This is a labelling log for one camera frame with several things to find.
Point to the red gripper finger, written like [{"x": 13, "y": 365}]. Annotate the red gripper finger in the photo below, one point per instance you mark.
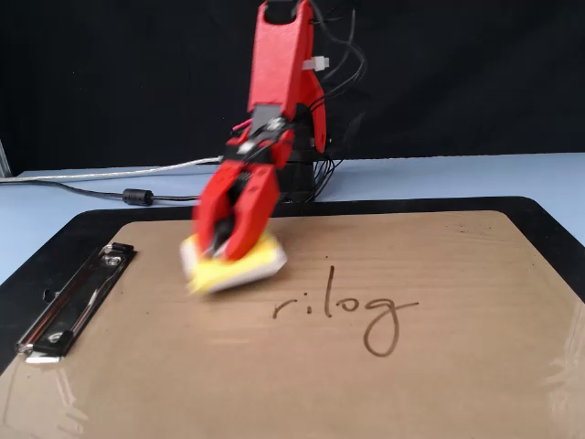
[
  {"x": 258, "y": 210},
  {"x": 208, "y": 210}
]

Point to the black rubber mat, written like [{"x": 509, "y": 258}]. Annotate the black rubber mat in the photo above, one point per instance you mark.
[{"x": 68, "y": 228}]

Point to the red gripper body with servo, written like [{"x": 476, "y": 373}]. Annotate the red gripper body with servo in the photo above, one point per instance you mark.
[{"x": 233, "y": 206}]

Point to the silver metal clipboard clip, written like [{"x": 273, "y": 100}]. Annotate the silver metal clipboard clip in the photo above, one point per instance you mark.
[{"x": 73, "y": 306}]

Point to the brown clipboard board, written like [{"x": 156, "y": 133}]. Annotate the brown clipboard board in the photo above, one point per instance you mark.
[{"x": 292, "y": 393}]

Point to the grey metal frame post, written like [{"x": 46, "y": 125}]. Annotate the grey metal frame post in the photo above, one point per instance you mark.
[{"x": 4, "y": 160}]

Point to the red robot arm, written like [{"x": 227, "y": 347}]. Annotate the red robot arm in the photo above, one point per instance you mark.
[{"x": 276, "y": 64}]

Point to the yellow taped sponge with knob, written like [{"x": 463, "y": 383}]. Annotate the yellow taped sponge with knob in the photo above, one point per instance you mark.
[{"x": 247, "y": 272}]

